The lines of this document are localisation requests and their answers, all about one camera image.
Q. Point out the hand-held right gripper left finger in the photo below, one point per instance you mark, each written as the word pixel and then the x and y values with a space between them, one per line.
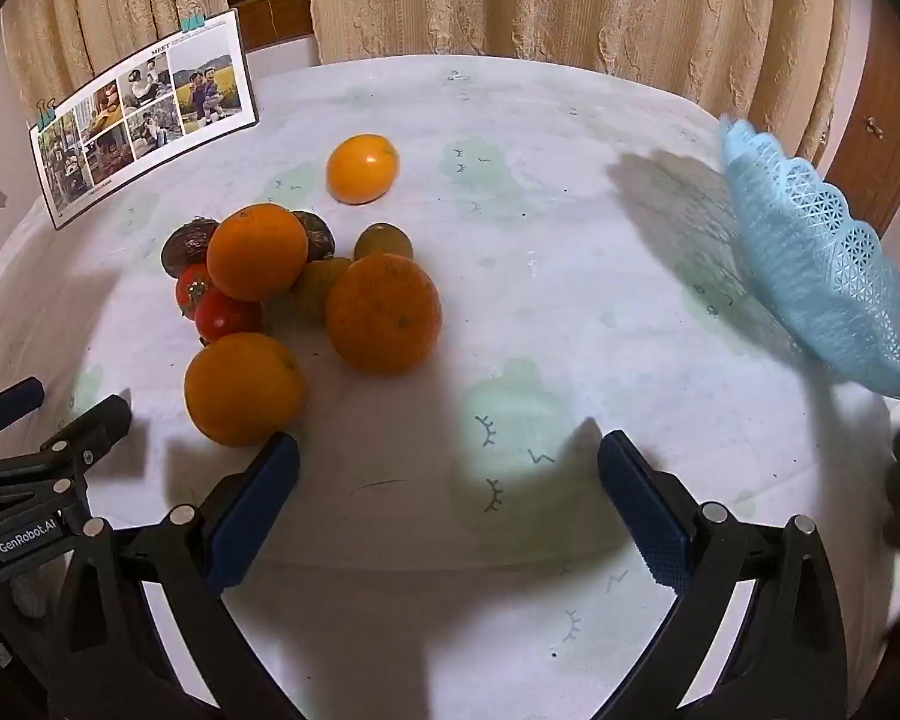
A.
pixel 255 510

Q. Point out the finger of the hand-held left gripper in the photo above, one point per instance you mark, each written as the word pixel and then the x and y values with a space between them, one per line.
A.
pixel 11 401
pixel 101 420

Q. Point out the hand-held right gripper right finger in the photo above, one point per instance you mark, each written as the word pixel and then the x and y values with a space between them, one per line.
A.
pixel 645 510

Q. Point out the orange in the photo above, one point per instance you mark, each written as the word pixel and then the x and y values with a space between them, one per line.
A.
pixel 244 388
pixel 384 313
pixel 257 251

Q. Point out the dark brown round fruit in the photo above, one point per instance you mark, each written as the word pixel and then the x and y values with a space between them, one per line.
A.
pixel 319 234
pixel 186 246

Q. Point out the blue plastic lattice basket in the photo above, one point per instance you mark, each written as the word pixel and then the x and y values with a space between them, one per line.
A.
pixel 825 255

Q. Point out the glossy yellow-orange tomato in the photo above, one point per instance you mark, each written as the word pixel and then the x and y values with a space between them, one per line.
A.
pixel 361 169

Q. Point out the red tomato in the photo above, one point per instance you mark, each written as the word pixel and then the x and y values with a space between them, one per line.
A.
pixel 191 289
pixel 229 316

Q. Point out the yellow-green round fruit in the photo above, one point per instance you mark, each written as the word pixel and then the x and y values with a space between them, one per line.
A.
pixel 382 241
pixel 316 289

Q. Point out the teal binder clip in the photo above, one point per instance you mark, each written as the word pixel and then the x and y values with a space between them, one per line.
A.
pixel 192 22
pixel 46 114

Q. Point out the photo collage board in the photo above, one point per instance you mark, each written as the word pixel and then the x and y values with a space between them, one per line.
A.
pixel 142 109

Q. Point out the narrow beige curtain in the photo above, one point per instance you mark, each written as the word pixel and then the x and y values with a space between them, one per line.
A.
pixel 112 7

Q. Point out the metal door knob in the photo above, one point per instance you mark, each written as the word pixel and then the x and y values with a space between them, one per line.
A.
pixel 874 126

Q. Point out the brown wooden door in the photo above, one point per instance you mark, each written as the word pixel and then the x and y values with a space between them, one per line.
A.
pixel 870 75

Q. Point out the wide beige curtain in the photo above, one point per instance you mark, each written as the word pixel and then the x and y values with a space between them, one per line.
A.
pixel 570 7

